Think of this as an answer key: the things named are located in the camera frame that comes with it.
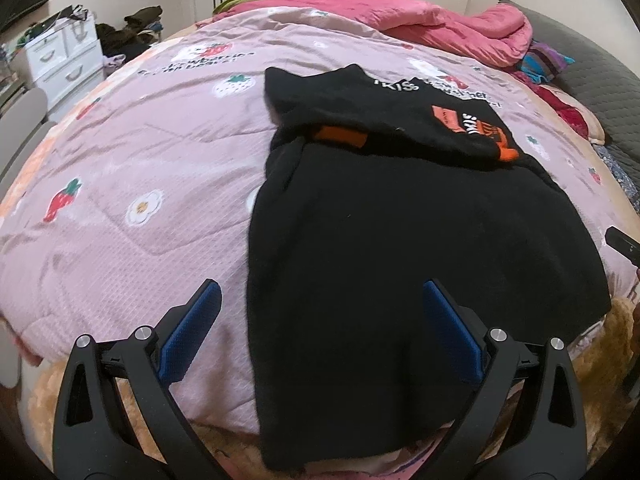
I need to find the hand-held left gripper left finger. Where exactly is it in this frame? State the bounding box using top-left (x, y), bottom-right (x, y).
top-left (51, 279), bottom-right (231, 480)

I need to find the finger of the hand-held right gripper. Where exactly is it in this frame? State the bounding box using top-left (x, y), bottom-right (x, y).
top-left (605, 226), bottom-right (640, 267)

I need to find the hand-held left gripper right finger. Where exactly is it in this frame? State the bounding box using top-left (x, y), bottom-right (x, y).
top-left (422, 279), bottom-right (589, 480)

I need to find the black sweater with orange cuffs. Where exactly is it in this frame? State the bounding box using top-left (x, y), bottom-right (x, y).
top-left (247, 64), bottom-right (612, 472)

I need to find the pile of dark clothes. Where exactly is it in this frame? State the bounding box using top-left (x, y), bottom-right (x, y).
top-left (95, 6), bottom-right (166, 61)

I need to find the blue floral cloth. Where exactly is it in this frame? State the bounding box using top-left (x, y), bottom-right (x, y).
top-left (592, 142), bottom-right (640, 216)

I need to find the red cloth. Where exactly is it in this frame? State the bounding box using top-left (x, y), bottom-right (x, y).
top-left (520, 77), bottom-right (601, 138)

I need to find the pink dotted cloth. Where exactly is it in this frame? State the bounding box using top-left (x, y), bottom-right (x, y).
top-left (310, 452), bottom-right (451, 480)

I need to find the tan plush blanket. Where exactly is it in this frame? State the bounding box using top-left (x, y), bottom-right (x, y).
top-left (20, 300), bottom-right (640, 480)

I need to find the grey quilted headboard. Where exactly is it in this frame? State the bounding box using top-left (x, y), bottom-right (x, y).
top-left (500, 0), bottom-right (640, 156)

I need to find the pink strawberry print quilt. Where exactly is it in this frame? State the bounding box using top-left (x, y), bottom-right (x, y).
top-left (0, 5), bottom-right (640, 368)

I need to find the colourful striped cloth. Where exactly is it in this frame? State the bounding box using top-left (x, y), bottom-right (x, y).
top-left (517, 40), bottom-right (576, 83)

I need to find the bright pink comforter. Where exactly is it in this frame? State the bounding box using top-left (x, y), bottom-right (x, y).
top-left (235, 0), bottom-right (533, 68)

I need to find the white drawer cabinet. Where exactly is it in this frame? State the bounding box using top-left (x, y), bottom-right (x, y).
top-left (22, 10), bottom-right (106, 96)

